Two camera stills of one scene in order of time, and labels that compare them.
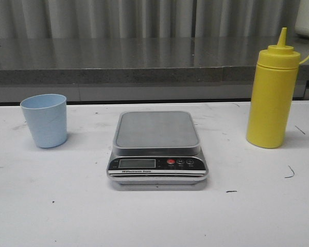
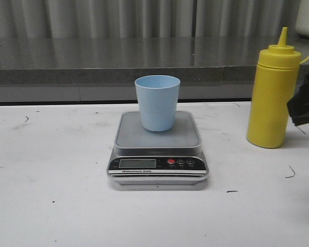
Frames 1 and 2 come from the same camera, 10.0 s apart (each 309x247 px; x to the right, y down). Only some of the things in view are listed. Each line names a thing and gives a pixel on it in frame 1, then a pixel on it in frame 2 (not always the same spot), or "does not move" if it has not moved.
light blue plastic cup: x=46 y=117 to x=157 y=95
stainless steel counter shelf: x=134 y=70 does not move
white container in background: x=307 y=21 does not move
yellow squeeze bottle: x=273 y=95 does not move
